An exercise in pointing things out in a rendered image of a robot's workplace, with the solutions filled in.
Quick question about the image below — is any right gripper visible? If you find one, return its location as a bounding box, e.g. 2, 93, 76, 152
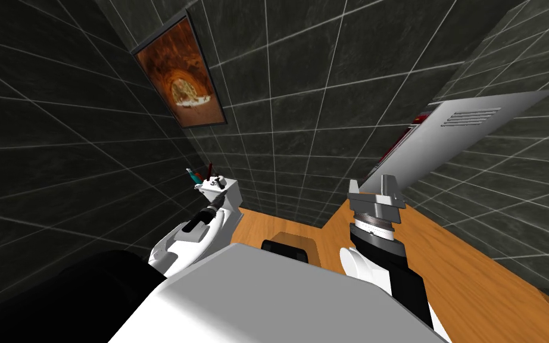
348, 174, 407, 225

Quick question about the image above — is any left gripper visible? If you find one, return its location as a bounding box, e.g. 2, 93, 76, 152
194, 175, 245, 222

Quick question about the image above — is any grey microwave oven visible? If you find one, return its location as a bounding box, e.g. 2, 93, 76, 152
359, 89, 549, 192

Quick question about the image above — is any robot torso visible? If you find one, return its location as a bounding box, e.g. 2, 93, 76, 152
107, 237, 450, 343

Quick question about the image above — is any orange framed wall picture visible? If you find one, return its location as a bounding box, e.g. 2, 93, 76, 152
130, 11, 228, 130

